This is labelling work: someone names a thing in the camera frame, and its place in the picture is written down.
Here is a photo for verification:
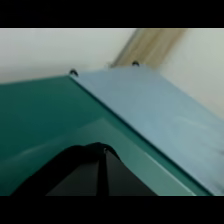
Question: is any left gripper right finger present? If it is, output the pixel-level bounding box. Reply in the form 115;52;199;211
103;146;158;197

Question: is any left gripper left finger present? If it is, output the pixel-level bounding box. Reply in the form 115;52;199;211
11;142;103;197

